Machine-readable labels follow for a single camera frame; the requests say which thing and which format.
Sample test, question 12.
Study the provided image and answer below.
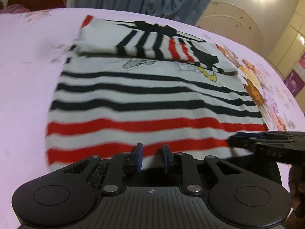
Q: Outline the striped white red black sweater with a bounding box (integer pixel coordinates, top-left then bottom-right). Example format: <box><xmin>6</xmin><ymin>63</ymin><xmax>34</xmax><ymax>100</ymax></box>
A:
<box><xmin>46</xmin><ymin>15</ymin><xmax>267</xmax><ymax>170</ymax></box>

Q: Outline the operator right hand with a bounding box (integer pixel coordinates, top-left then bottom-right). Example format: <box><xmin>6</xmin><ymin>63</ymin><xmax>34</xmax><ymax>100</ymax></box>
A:
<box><xmin>285</xmin><ymin>166</ymin><xmax>304</xmax><ymax>229</ymax></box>

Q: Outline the cream wardrobe with posters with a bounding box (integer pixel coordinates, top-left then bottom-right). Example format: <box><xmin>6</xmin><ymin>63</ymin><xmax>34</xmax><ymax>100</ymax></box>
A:
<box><xmin>267</xmin><ymin>0</ymin><xmax>305</xmax><ymax>98</ymax></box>

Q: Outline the cream round footboard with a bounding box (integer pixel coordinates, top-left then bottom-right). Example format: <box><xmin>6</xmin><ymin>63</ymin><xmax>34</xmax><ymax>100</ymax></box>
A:
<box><xmin>196</xmin><ymin>1</ymin><xmax>264</xmax><ymax>54</ymax></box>

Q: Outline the pink floral bed sheet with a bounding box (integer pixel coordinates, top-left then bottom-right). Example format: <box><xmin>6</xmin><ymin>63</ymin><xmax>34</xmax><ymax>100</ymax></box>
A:
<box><xmin>1</xmin><ymin>8</ymin><xmax>304</xmax><ymax>228</ymax></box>

